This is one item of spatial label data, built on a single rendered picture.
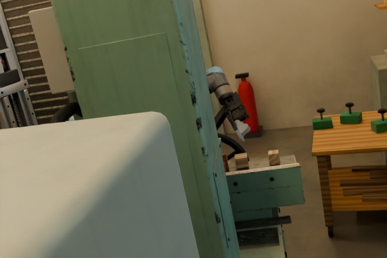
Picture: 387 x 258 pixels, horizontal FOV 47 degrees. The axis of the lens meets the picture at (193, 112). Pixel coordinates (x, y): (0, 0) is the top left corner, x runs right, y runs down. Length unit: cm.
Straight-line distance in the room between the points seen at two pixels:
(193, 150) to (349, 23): 339
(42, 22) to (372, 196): 211
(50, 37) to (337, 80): 354
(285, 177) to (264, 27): 298
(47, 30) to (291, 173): 73
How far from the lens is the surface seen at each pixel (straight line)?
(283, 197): 127
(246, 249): 120
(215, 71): 194
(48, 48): 88
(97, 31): 81
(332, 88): 423
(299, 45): 414
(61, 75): 88
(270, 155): 138
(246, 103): 413
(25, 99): 179
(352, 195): 268
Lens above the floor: 147
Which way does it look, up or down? 16 degrees down
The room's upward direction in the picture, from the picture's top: 12 degrees counter-clockwise
